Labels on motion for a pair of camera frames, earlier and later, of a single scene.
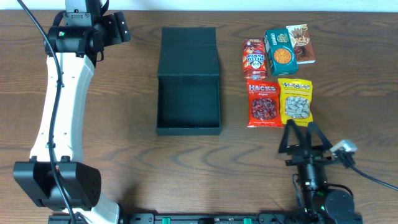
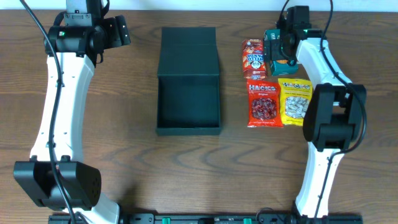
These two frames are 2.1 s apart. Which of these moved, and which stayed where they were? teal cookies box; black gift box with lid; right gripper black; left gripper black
Moved: right gripper black
Stayed: left gripper black; black gift box with lid; teal cookies box
